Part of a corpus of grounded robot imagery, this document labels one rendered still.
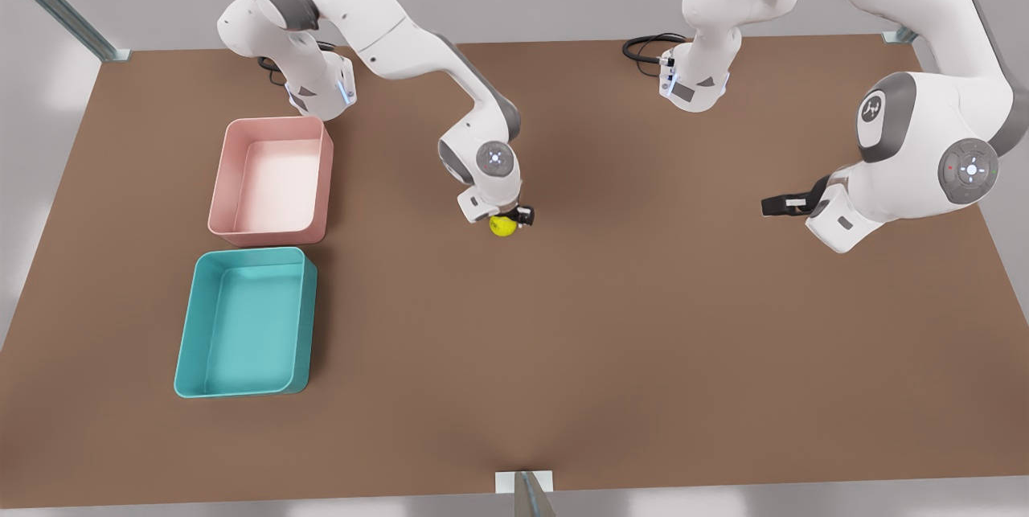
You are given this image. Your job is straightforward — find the pink rectangular tray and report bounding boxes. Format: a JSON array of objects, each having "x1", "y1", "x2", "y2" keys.
[{"x1": 208, "y1": 117, "x2": 334, "y2": 247}]

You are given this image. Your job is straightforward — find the teal rectangular tray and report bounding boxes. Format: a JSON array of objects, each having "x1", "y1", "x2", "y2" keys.
[{"x1": 174, "y1": 248, "x2": 318, "y2": 399}]

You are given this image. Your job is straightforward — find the black cable loop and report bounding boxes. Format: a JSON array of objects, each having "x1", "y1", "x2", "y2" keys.
[
  {"x1": 257, "y1": 40, "x2": 338, "y2": 88},
  {"x1": 622, "y1": 33, "x2": 689, "y2": 68}
]

